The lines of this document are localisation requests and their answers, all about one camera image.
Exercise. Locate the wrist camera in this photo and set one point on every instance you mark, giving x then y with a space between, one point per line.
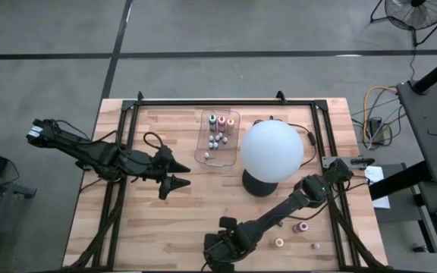
228 223
164 153

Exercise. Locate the large green food coloring bottle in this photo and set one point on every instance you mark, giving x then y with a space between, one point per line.
212 120

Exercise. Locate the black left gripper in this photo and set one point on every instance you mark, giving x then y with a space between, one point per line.
161 168

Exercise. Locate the black diagonal beam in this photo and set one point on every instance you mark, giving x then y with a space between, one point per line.
397 182

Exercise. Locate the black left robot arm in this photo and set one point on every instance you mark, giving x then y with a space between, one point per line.
85 149

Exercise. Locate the white paper sheet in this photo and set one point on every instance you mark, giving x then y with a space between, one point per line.
374 175

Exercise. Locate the black lamp with round base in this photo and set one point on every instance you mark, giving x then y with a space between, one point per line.
271 151

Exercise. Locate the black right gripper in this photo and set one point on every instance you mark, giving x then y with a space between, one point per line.
222 248

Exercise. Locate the grey side table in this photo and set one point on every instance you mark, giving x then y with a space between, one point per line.
431 125

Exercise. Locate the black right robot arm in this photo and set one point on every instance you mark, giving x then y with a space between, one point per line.
279 212

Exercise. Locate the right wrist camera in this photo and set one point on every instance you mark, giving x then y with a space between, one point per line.
228 223

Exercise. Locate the grey desk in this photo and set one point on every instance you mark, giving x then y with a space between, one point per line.
431 197

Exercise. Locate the black floor fan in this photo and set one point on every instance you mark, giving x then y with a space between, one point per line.
417 17

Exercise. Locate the large maroon food coloring bottle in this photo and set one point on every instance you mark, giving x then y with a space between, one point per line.
300 227

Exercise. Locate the black power adapter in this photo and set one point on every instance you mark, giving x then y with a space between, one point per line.
375 127

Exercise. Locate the grey mounting plate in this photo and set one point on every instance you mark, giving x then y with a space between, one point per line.
326 162

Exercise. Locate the large orange food coloring bottle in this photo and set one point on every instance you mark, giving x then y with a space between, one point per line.
230 123

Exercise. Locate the large red food coloring bottle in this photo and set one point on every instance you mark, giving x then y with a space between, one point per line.
221 121

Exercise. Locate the clear plastic bin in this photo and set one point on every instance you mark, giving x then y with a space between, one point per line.
228 157

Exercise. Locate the small black floor object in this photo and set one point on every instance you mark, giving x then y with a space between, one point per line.
419 248

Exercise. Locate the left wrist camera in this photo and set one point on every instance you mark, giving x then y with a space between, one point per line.
164 153

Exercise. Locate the black pole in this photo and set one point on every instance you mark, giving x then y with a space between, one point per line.
436 71

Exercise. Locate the large yellow food coloring bottle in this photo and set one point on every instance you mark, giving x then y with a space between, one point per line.
279 242

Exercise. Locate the black bracket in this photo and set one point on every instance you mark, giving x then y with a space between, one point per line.
362 161

